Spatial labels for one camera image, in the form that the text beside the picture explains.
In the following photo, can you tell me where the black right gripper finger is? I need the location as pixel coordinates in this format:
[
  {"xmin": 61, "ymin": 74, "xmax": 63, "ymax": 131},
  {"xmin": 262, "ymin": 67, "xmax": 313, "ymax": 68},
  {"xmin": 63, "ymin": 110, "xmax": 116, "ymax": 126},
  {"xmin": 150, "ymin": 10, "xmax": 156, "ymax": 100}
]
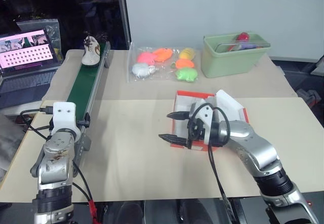
[
  {"xmin": 166, "ymin": 111, "xmax": 190, "ymax": 121},
  {"xmin": 158, "ymin": 133, "xmax": 190, "ymax": 147}
]

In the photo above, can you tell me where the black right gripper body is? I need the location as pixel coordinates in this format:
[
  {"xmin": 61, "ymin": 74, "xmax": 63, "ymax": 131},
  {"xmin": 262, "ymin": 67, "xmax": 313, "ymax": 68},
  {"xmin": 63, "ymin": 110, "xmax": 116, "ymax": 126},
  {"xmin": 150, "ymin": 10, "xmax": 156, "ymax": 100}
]
[{"xmin": 186, "ymin": 118, "xmax": 207, "ymax": 149}]

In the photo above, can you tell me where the orange and white shoebox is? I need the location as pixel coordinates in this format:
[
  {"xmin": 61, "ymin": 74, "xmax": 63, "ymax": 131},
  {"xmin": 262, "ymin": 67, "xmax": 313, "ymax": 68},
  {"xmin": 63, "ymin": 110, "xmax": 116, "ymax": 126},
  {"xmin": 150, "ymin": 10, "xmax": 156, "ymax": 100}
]
[{"xmin": 170, "ymin": 89, "xmax": 250, "ymax": 153}]

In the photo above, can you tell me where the green toy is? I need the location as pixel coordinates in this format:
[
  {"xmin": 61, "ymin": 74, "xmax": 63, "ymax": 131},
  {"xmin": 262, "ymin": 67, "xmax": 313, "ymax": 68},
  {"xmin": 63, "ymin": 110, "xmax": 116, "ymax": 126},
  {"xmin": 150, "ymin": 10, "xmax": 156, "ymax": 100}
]
[{"xmin": 175, "ymin": 67, "xmax": 199, "ymax": 82}]

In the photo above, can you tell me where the clear plastic toy bag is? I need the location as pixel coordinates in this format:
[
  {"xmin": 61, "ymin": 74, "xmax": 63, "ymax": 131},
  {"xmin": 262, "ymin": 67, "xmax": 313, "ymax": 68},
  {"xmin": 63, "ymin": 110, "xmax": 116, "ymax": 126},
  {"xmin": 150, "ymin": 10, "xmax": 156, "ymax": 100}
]
[{"xmin": 126, "ymin": 41, "xmax": 201, "ymax": 83}]

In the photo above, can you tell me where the small orange toy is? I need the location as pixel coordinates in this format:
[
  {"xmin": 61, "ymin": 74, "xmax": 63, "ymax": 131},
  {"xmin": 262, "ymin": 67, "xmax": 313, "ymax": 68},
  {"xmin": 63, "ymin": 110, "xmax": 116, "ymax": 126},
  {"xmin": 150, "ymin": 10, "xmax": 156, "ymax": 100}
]
[{"xmin": 174, "ymin": 58, "xmax": 195, "ymax": 69}]

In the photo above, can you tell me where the white toy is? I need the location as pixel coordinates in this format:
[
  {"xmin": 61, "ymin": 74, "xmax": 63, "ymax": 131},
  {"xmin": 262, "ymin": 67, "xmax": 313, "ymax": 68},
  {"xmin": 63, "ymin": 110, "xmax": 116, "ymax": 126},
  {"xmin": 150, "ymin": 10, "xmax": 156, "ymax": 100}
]
[{"xmin": 132, "ymin": 63, "xmax": 159, "ymax": 78}]

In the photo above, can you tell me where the yellow toy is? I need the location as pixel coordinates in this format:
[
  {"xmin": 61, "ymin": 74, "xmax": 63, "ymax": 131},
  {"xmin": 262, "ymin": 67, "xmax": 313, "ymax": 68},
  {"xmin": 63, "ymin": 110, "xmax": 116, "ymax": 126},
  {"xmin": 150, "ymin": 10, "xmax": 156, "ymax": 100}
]
[{"xmin": 179, "ymin": 47, "xmax": 197, "ymax": 60}]

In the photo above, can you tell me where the large orange toy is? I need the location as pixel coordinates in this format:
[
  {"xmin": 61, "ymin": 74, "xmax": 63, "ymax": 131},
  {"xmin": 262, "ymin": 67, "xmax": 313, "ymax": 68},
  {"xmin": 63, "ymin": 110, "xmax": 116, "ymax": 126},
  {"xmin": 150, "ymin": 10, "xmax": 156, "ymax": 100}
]
[{"xmin": 152, "ymin": 47, "xmax": 174, "ymax": 63}]

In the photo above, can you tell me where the pink toy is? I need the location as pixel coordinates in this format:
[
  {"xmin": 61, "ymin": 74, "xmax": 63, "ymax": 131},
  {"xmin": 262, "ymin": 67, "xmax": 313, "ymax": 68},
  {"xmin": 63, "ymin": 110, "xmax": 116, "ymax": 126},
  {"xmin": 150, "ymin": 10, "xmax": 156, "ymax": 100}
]
[{"xmin": 137, "ymin": 52, "xmax": 156, "ymax": 65}]

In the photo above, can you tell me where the light green plastic bin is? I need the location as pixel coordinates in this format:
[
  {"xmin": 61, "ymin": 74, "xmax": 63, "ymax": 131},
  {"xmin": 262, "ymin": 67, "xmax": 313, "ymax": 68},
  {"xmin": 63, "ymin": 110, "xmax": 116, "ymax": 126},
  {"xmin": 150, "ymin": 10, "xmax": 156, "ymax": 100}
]
[{"xmin": 202, "ymin": 32, "xmax": 272, "ymax": 79}]

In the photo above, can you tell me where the dark rounded shape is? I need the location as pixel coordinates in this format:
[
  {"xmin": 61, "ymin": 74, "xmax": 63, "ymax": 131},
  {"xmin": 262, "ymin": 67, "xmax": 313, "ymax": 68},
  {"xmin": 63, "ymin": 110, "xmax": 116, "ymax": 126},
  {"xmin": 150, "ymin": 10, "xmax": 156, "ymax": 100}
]
[{"xmin": 118, "ymin": 200, "xmax": 144, "ymax": 224}]

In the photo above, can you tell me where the purple object in bin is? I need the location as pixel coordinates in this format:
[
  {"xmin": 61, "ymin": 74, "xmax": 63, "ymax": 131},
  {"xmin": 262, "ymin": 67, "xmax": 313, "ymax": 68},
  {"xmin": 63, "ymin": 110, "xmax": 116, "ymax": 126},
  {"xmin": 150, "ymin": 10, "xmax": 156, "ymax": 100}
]
[{"xmin": 237, "ymin": 42, "xmax": 264, "ymax": 51}]

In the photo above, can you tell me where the green conveyor belt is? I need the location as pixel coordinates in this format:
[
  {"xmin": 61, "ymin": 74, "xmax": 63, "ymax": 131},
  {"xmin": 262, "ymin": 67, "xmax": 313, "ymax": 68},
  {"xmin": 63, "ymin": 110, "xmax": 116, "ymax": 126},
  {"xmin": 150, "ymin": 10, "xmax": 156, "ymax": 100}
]
[{"xmin": 65, "ymin": 41, "xmax": 111, "ymax": 159}]

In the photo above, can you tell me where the red object in bin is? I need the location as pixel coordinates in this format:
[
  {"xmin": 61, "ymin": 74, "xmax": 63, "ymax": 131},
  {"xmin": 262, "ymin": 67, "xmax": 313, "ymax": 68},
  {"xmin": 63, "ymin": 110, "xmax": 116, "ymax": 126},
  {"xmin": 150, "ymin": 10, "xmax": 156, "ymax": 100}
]
[{"xmin": 226, "ymin": 32, "xmax": 251, "ymax": 52}]

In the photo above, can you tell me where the white shoe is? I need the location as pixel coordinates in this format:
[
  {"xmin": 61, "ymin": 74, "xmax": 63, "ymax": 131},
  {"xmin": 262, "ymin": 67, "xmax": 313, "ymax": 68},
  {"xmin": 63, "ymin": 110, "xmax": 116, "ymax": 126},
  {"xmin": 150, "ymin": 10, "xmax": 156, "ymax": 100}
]
[{"xmin": 81, "ymin": 36, "xmax": 102, "ymax": 66}]

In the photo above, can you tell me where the grey device with red part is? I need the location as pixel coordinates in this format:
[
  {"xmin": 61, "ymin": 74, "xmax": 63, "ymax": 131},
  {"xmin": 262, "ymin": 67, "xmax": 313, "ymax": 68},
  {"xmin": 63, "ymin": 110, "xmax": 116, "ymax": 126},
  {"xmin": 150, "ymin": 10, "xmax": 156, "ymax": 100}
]
[{"xmin": 296, "ymin": 88, "xmax": 320, "ymax": 106}]

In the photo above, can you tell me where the grey cloth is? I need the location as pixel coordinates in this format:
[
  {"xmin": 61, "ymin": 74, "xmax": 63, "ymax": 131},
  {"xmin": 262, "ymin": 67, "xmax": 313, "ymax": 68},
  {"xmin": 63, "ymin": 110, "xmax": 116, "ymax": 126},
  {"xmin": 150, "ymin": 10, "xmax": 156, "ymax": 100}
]
[{"xmin": 0, "ymin": 113, "xmax": 27, "ymax": 172}]

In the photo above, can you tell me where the grey laptop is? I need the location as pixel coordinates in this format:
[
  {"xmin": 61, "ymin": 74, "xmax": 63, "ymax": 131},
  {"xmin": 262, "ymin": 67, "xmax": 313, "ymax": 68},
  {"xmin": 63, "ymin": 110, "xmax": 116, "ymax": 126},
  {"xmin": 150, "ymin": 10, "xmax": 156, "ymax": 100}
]
[{"xmin": 0, "ymin": 28, "xmax": 61, "ymax": 110}]

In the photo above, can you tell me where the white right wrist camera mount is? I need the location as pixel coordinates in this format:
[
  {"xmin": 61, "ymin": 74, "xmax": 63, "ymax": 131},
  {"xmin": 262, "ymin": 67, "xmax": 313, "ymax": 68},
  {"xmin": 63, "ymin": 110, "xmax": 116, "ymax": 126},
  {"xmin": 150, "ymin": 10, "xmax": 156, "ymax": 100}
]
[{"xmin": 191, "ymin": 102, "xmax": 216, "ymax": 144}]

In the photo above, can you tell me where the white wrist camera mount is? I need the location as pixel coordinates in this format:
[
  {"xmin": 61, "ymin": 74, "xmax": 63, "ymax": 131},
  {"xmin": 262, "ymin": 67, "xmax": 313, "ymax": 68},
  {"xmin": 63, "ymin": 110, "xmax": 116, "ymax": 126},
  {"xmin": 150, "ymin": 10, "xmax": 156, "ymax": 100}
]
[
  {"xmin": 191, "ymin": 102, "xmax": 216, "ymax": 144},
  {"xmin": 52, "ymin": 102, "xmax": 77, "ymax": 133}
]

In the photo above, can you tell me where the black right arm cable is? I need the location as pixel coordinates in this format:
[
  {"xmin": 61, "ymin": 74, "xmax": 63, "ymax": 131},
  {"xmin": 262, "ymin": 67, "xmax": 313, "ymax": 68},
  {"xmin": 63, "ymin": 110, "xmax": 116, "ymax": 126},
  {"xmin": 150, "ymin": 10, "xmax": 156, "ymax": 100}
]
[{"xmin": 187, "ymin": 103, "xmax": 231, "ymax": 224}]

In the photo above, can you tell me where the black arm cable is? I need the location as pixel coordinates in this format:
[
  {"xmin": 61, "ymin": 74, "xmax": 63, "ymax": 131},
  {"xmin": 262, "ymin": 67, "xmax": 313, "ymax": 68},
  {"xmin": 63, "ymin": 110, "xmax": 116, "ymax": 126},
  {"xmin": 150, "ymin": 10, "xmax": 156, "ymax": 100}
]
[
  {"xmin": 20, "ymin": 106, "xmax": 94, "ymax": 202},
  {"xmin": 187, "ymin": 103, "xmax": 231, "ymax": 224}
]

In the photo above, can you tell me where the metal wire bin handle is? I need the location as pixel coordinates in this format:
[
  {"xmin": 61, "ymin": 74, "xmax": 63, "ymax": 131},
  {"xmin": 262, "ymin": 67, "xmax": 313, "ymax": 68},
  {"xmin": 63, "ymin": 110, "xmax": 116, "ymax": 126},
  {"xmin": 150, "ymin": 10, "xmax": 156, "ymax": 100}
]
[{"xmin": 215, "ymin": 41, "xmax": 270, "ymax": 53}]

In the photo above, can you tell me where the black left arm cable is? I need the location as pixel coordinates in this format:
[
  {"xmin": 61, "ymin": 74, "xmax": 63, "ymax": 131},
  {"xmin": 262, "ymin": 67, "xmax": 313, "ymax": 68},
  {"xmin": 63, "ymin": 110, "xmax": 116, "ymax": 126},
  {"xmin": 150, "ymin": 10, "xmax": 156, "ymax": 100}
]
[{"xmin": 20, "ymin": 106, "xmax": 94, "ymax": 202}]

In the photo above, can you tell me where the red cable connector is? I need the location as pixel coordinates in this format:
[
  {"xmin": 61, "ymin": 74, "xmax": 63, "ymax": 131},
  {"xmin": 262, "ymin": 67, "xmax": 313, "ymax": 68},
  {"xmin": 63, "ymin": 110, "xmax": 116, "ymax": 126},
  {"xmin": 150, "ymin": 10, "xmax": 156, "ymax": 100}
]
[{"xmin": 88, "ymin": 199, "xmax": 99, "ymax": 222}]

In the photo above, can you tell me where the aluminium profile post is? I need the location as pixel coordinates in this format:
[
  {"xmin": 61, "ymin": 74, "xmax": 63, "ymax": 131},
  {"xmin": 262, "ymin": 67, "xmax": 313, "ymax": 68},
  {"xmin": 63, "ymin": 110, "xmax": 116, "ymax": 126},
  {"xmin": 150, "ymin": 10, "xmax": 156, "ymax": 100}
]
[{"xmin": 120, "ymin": 0, "xmax": 133, "ymax": 51}]

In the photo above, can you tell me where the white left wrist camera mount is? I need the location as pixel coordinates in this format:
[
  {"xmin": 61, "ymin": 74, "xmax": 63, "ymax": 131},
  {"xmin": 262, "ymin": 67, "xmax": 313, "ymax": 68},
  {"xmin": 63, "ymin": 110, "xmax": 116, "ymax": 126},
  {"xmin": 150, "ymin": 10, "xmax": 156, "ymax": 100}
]
[{"xmin": 52, "ymin": 102, "xmax": 77, "ymax": 133}]

